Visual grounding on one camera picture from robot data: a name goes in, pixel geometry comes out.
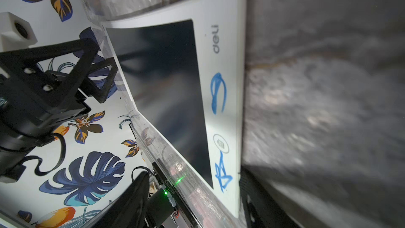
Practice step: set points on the white drawing tablet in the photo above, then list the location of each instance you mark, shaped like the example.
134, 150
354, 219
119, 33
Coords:
183, 69

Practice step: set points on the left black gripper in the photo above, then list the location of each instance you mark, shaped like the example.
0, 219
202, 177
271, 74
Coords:
43, 86

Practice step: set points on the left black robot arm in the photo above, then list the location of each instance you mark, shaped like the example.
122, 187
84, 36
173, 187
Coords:
16, 150

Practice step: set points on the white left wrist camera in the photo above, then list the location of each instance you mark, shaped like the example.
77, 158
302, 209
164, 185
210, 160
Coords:
16, 33

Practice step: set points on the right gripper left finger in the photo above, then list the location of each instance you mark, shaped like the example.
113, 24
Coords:
127, 211

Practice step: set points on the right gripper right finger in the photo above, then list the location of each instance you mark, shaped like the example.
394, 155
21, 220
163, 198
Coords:
260, 209

